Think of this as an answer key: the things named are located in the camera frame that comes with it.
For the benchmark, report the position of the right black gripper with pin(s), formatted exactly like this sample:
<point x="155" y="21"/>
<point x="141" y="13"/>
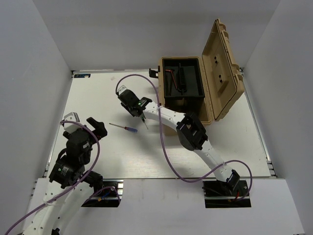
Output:
<point x="127" y="108"/>

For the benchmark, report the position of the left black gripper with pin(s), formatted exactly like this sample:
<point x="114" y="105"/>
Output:
<point x="100" y="130"/>

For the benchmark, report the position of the blue red handled screwdriver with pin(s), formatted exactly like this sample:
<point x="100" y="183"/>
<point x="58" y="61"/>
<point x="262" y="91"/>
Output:
<point x="130" y="129"/>

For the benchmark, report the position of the brown long hex key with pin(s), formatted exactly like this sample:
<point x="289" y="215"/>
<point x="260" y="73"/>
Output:
<point x="168" y="76"/>

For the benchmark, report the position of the tan plastic toolbox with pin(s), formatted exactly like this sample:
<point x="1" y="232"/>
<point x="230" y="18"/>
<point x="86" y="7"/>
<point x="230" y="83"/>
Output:
<point x="207" y="85"/>

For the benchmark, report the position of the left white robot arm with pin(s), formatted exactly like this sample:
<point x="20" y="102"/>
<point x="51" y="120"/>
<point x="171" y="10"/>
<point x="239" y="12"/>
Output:
<point x="70" y="184"/>

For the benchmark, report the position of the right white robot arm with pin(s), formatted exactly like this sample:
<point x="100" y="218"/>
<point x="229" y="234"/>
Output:
<point x="191" y="133"/>

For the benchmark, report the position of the black toolbox inner tray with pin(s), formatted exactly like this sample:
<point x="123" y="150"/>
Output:
<point x="187" y="76"/>

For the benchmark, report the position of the blue label sticker left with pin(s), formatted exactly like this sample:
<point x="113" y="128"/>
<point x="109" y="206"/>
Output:
<point x="82" y="75"/>

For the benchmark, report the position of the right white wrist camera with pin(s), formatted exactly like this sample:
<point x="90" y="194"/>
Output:
<point x="121" y="89"/>

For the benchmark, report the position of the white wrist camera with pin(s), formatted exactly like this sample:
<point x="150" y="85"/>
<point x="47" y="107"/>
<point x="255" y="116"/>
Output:
<point x="70" y="122"/>
<point x="121" y="89"/>

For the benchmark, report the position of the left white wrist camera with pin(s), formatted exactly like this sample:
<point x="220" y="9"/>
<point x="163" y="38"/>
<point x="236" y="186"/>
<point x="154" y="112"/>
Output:
<point x="70" y="122"/>

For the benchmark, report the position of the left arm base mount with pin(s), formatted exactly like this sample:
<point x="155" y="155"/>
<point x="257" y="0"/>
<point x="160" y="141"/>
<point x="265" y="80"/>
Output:
<point x="108" y="197"/>

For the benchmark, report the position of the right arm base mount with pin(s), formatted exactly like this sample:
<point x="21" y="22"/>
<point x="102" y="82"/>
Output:
<point x="217" y="196"/>

